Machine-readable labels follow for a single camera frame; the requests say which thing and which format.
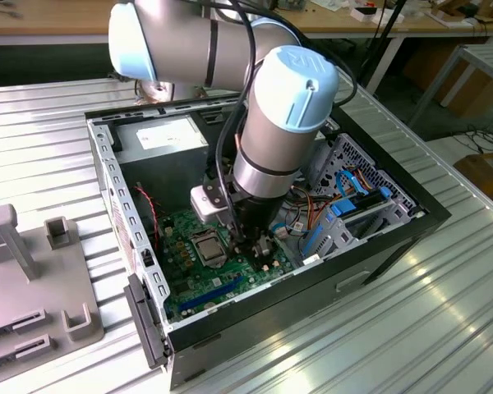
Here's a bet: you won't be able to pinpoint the metal frame table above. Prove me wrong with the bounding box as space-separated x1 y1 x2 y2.
406 43 493 132

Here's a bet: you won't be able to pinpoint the black stand pole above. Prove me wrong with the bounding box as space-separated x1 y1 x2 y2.
355 0 408 89

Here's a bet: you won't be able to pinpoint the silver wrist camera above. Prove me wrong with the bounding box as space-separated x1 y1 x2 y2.
190 185 231 226

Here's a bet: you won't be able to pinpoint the orange yellow red wires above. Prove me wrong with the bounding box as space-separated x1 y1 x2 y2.
289 186 334 231

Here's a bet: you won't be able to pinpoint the blue bay latch strip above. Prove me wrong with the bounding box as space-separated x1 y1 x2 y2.
302 223 328 259

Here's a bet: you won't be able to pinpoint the small cardboard box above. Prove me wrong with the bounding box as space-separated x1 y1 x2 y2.
453 150 493 211

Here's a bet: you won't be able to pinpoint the silver topped CPU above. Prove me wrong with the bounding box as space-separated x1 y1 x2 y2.
197 237 226 264

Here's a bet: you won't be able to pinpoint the light blue data cable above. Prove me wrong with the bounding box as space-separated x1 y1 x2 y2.
270 222 299 239

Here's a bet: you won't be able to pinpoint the low grey disk bay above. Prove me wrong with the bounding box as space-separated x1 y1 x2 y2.
297 195 422 268

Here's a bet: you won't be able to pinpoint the large cardboard box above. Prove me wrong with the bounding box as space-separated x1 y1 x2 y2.
404 40 493 118

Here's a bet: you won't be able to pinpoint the grey power supply unit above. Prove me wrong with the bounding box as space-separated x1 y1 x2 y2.
113 114 214 214

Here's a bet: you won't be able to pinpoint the grey parts rack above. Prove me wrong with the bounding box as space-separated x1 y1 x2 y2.
0 204 106 389

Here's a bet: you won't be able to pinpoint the blue expansion slot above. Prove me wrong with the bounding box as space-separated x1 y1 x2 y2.
178 275 244 312

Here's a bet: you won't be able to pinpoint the white power supply label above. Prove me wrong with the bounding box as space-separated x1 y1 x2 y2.
136 125 198 149

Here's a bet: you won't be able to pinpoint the black PC case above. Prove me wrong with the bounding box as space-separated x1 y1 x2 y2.
84 84 454 391

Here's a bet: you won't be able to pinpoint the long wooden desk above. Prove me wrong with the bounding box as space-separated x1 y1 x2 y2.
0 0 493 46

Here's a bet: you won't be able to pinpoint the tall grey disk bay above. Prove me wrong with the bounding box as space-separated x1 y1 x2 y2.
311 122 343 186

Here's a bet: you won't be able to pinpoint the green motherboard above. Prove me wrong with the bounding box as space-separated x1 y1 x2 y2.
159 207 297 322

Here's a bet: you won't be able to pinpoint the black case fan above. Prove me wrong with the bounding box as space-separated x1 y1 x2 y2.
131 181 164 251

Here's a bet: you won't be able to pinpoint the hard disk in blue carrier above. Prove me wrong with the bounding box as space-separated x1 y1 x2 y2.
330 186 395 218

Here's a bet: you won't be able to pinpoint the white flat box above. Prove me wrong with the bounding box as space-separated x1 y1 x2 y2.
350 6 406 25

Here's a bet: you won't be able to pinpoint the red black twisted wire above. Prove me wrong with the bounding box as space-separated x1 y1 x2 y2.
134 184 161 250

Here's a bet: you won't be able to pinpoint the curved blue data cable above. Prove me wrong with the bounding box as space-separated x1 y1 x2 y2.
336 169 373 199

